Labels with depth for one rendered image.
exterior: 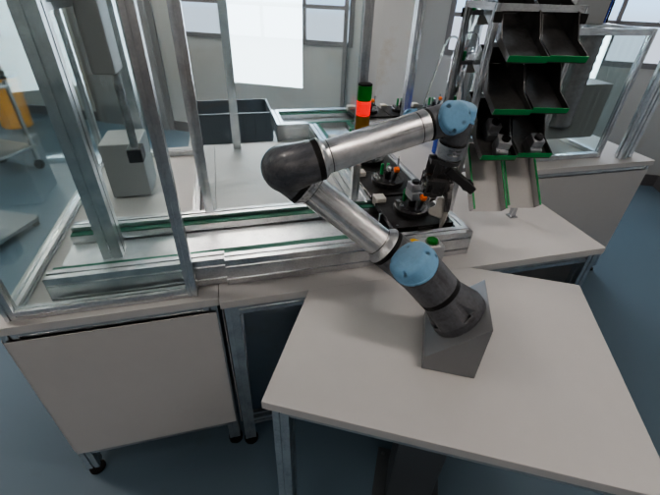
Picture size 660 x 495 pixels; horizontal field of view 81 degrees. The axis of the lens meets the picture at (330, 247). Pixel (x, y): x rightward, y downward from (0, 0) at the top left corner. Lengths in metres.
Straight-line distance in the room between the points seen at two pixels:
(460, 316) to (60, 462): 1.76
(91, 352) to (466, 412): 1.12
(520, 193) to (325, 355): 1.03
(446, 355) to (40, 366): 1.22
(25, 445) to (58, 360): 0.83
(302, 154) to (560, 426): 0.86
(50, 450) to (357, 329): 1.52
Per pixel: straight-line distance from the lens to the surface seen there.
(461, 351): 1.04
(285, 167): 0.86
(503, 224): 1.82
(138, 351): 1.45
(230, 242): 1.42
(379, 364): 1.08
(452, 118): 0.94
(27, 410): 2.41
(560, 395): 1.19
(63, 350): 1.47
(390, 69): 4.27
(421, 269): 0.94
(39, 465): 2.20
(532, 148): 1.62
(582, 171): 2.76
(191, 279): 1.26
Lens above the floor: 1.70
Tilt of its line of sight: 35 degrees down
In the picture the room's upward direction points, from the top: 2 degrees clockwise
